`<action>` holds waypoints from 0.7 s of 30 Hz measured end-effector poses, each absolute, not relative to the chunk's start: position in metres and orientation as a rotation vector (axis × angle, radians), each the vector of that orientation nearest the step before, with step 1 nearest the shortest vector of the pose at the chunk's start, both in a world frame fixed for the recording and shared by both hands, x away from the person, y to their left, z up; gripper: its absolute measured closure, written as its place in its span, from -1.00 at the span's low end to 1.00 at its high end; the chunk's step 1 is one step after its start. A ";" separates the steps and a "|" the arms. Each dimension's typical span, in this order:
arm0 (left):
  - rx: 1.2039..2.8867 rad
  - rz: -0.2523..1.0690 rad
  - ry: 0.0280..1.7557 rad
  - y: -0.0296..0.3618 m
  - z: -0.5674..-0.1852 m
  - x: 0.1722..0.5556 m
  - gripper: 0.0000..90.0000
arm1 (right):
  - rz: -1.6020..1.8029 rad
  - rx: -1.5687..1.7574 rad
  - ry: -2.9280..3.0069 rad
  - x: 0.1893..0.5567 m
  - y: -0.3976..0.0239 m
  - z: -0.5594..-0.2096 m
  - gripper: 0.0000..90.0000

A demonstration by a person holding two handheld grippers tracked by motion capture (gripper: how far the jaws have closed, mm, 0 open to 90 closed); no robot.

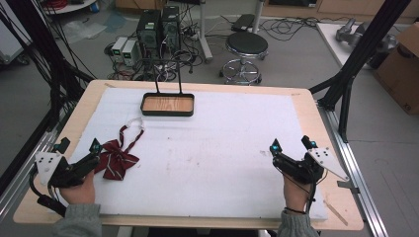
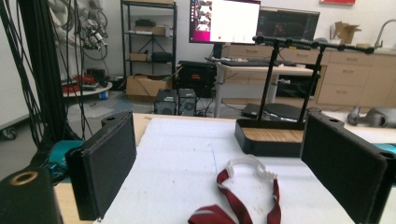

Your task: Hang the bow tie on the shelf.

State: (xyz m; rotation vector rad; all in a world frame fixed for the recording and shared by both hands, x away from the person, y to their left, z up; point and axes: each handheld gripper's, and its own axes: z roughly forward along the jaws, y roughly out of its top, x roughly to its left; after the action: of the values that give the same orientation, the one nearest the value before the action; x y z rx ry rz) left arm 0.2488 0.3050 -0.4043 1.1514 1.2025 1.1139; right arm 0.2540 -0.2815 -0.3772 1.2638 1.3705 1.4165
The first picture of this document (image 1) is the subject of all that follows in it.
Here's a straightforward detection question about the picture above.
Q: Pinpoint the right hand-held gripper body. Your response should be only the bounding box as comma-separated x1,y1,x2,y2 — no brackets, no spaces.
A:
271,146,351,186

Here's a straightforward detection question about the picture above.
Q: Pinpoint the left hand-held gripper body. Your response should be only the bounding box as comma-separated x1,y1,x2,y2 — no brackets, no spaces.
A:
34,151,101,190

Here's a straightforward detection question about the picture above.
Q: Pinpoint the dark red striped bow tie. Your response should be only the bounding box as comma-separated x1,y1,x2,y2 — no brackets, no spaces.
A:
94,117,146,182

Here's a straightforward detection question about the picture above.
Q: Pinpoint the person's left hand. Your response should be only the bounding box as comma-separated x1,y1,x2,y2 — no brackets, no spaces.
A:
58,170,97,205

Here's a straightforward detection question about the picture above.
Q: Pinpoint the person's right hand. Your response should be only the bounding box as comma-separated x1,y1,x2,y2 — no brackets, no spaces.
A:
283,173,313,212

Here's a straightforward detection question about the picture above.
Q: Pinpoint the black wristband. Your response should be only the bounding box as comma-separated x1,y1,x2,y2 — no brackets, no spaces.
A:
284,206,308,215

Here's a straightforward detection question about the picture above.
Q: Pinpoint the thin wooden stick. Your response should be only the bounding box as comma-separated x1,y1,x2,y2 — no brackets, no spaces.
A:
323,198,349,227

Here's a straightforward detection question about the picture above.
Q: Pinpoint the white foam mat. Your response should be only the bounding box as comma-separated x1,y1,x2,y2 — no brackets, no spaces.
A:
67,86,329,221

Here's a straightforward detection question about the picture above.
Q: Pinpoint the dark rectangular tray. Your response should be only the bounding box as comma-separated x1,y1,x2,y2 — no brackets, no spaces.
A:
139,58,196,118

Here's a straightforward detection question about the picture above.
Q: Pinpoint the white power supply unit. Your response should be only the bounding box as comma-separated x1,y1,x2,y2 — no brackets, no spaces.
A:
122,39,140,68
110,36,129,64

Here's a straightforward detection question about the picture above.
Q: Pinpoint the white board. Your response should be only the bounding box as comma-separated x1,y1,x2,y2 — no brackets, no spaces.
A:
315,21,375,69

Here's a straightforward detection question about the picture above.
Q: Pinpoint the black round stool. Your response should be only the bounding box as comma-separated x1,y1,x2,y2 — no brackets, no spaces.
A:
218,31,270,87

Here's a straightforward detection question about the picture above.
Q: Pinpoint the brown cardboard box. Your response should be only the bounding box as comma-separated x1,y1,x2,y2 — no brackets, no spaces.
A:
373,22,419,117

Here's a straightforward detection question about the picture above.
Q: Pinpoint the clear plastic sheet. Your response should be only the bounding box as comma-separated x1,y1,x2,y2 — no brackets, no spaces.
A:
61,19,109,44

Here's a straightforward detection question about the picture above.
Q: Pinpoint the black computer tower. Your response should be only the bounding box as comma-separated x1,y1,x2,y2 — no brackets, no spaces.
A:
160,5,182,55
135,8,163,61

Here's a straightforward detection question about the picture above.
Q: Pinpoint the black flat device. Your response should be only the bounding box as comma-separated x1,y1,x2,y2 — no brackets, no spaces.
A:
230,13,256,34

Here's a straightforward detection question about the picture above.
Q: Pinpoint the grey desk leg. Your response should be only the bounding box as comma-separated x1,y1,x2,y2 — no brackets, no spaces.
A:
197,0,214,64

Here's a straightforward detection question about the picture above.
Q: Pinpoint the round white table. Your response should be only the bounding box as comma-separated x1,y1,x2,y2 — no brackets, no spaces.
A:
42,0,101,16

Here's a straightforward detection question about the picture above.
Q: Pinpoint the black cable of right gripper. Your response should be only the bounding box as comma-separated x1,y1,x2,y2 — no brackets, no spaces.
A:
274,163,329,215

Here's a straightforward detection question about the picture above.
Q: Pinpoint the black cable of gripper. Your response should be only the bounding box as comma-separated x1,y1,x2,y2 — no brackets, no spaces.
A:
28,163,68,218
274,163,329,215

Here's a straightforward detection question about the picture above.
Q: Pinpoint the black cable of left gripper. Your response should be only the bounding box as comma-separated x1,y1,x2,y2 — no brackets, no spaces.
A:
28,163,68,218

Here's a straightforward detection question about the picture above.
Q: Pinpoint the aluminium rail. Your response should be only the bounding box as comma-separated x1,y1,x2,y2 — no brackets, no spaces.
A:
0,129,65,222
316,100,390,237

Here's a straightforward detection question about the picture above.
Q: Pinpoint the small metal bracket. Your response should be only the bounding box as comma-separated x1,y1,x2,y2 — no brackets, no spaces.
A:
336,180,361,196

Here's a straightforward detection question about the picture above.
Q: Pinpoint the black metal frame post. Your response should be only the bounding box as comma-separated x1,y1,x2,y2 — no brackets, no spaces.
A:
0,0,97,132
308,0,413,144

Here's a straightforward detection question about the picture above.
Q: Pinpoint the tangle of black floor cables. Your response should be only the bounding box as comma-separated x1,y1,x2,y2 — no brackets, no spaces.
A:
260,15,355,43

